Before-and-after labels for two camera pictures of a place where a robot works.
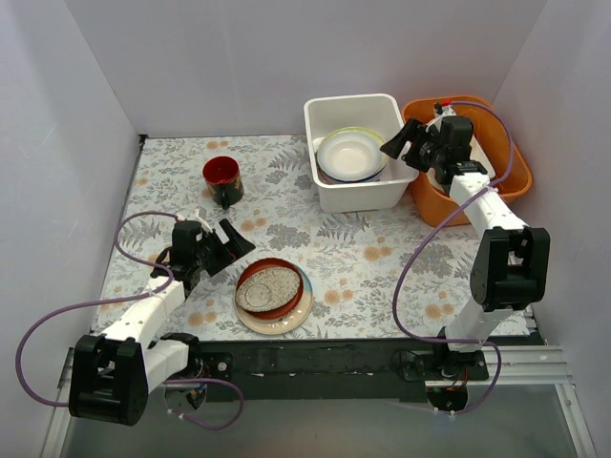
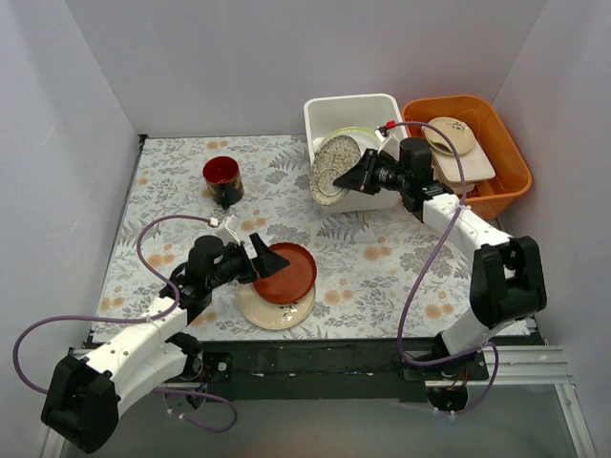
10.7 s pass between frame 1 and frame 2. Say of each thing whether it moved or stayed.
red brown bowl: moved
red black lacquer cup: stayed
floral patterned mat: stayed
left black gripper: moved
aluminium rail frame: stayed
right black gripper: moved
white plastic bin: stayed
